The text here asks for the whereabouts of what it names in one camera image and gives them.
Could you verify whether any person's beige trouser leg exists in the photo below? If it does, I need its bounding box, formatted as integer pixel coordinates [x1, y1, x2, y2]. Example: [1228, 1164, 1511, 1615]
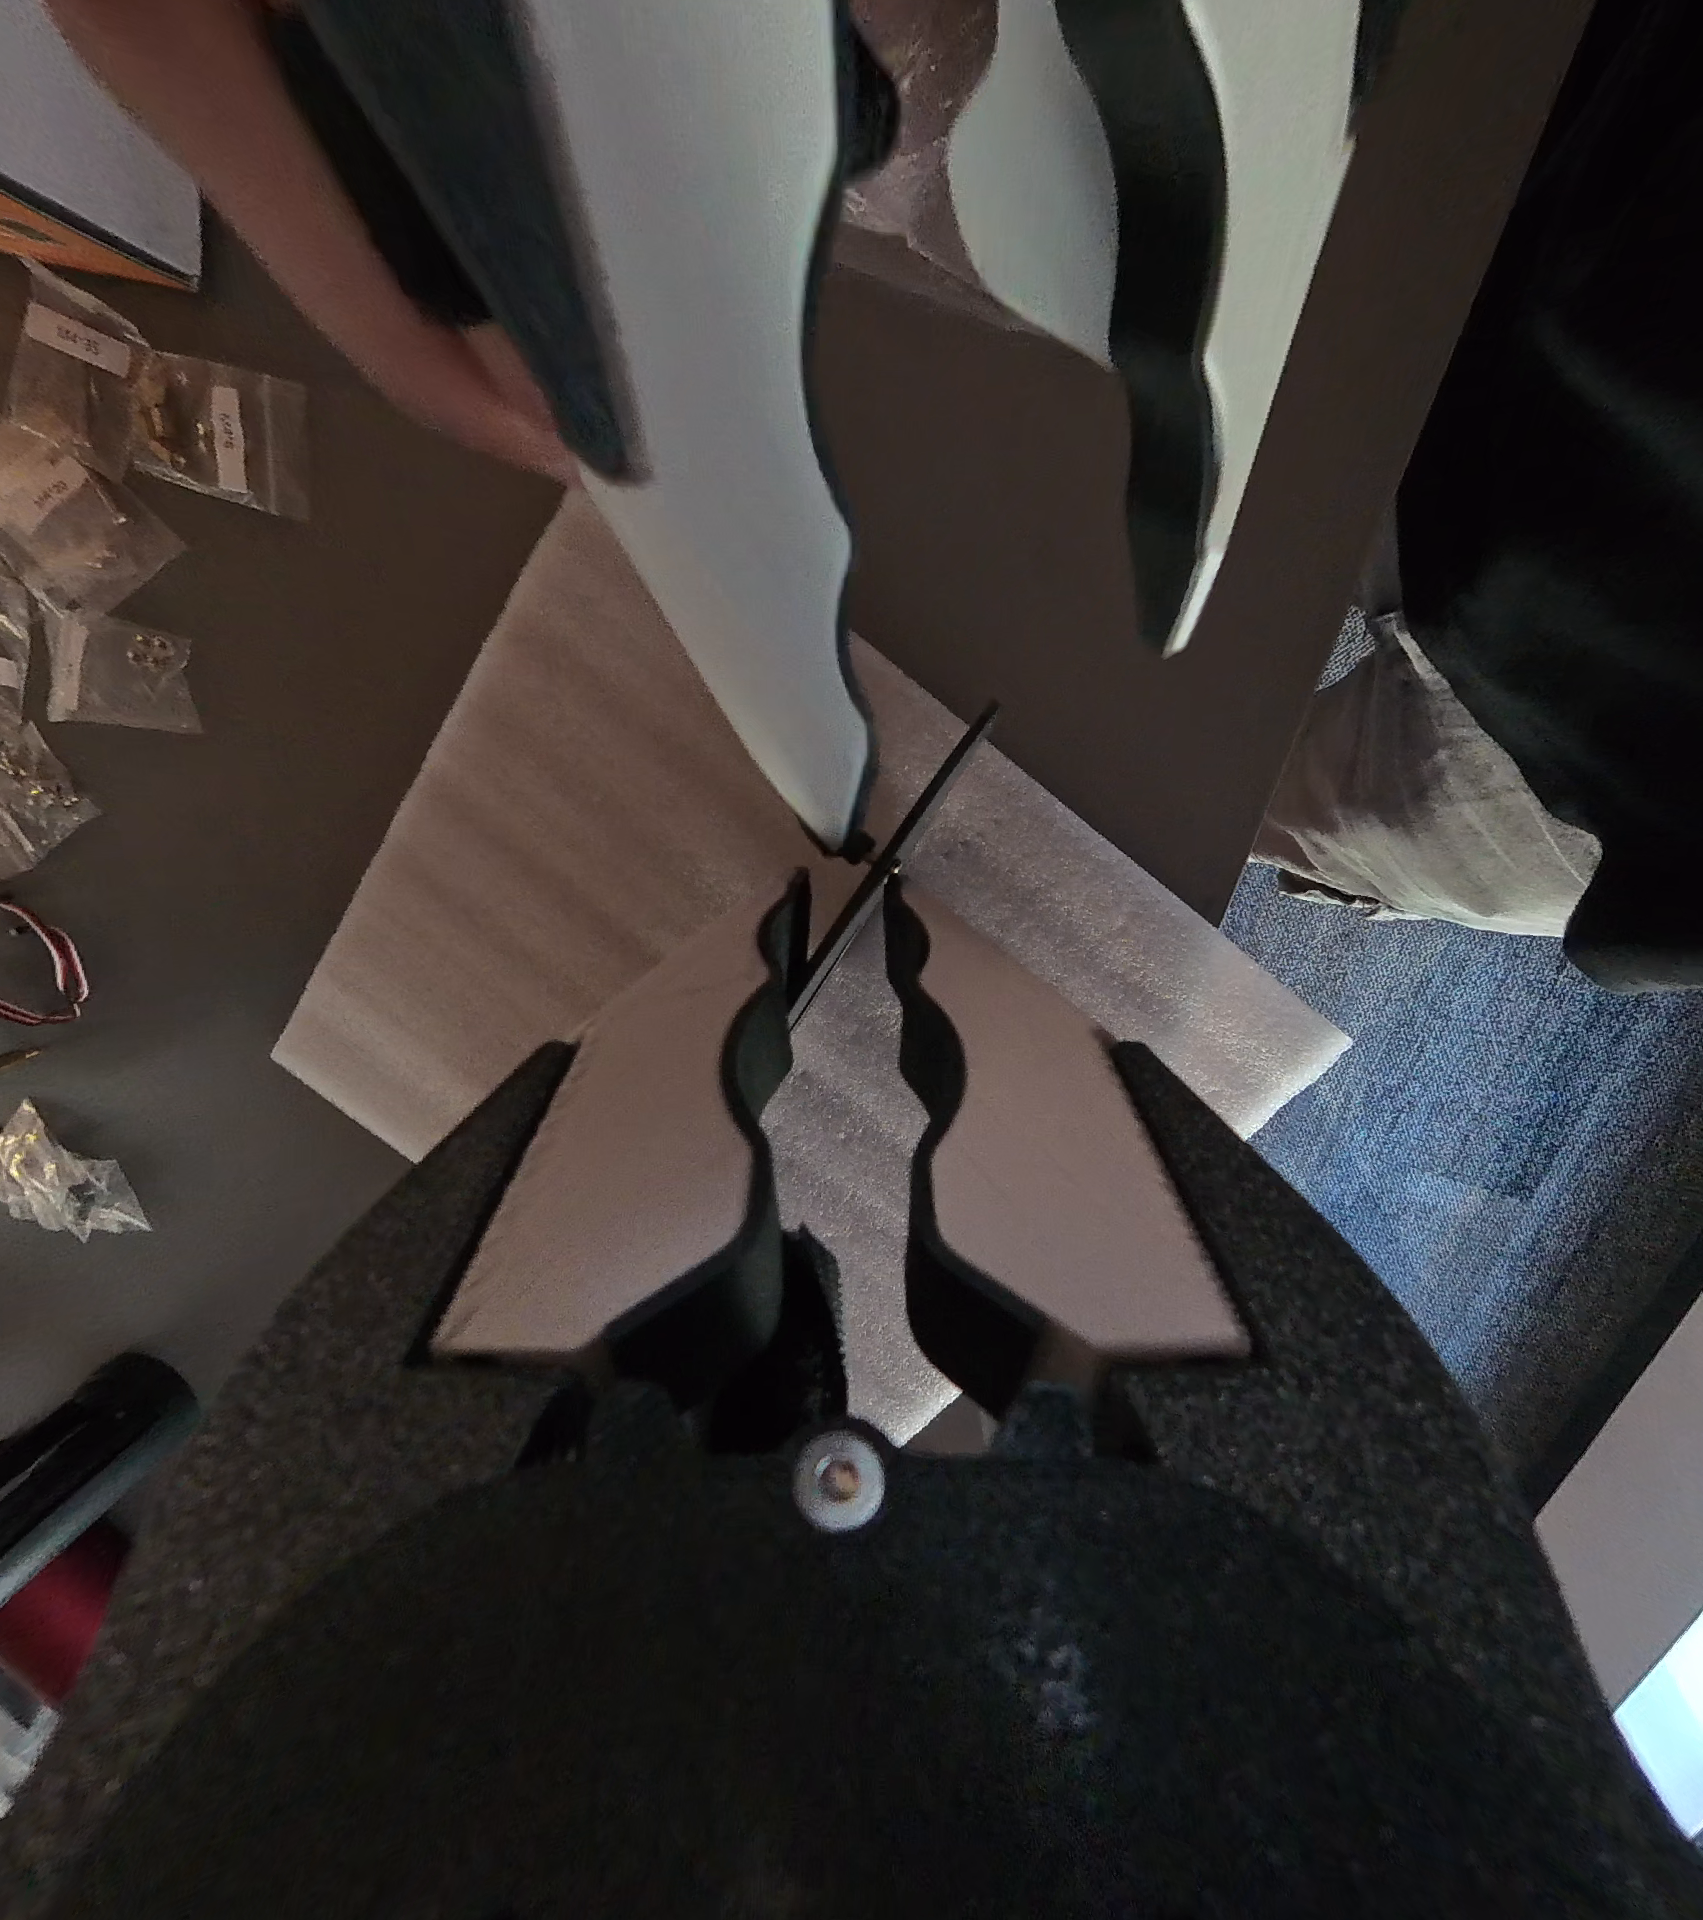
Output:
[1245, 605, 1605, 944]

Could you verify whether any crumpled clear plastic bag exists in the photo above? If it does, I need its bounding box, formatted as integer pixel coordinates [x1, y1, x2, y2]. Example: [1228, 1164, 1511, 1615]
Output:
[0, 1097, 152, 1242]

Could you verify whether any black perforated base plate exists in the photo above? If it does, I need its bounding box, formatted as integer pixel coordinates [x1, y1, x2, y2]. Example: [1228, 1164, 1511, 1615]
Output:
[786, 697, 1007, 1010]

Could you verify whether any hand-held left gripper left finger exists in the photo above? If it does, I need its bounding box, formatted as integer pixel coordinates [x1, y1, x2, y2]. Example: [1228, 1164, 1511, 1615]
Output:
[421, 866, 815, 1364]

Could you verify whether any grey desk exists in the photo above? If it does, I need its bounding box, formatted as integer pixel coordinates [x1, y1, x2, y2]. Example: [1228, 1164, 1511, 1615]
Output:
[0, 0, 1597, 1501]

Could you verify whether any large clear plastic bag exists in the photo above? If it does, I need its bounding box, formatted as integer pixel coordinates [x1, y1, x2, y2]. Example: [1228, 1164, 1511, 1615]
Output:
[834, 0, 1093, 292]

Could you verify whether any red cylinder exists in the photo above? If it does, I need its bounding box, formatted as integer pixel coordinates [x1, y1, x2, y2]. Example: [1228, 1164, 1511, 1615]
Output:
[0, 1530, 130, 1675]

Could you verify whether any black cylinder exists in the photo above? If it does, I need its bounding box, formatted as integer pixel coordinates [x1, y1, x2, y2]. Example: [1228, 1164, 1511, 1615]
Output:
[0, 1350, 202, 1701]

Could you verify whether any white foam sheet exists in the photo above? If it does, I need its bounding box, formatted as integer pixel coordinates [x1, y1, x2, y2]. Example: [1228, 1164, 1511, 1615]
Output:
[270, 492, 1353, 1449]

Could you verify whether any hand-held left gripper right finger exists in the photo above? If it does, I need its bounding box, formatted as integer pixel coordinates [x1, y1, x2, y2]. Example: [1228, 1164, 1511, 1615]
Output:
[883, 872, 1257, 1364]

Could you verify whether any cluster of small hardware bags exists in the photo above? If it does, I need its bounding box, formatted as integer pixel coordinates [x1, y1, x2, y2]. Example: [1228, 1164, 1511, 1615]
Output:
[0, 256, 310, 886]

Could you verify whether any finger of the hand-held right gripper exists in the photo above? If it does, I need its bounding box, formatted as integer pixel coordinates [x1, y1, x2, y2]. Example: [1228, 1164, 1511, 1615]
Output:
[943, 0, 1375, 657]
[521, 0, 883, 866]

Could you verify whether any person's black top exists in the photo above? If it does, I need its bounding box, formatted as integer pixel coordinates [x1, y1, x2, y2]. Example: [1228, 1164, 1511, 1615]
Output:
[1395, 0, 1703, 997]

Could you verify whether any person's right hand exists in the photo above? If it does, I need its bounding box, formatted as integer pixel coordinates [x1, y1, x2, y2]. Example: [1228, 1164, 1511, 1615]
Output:
[47, 0, 584, 485]

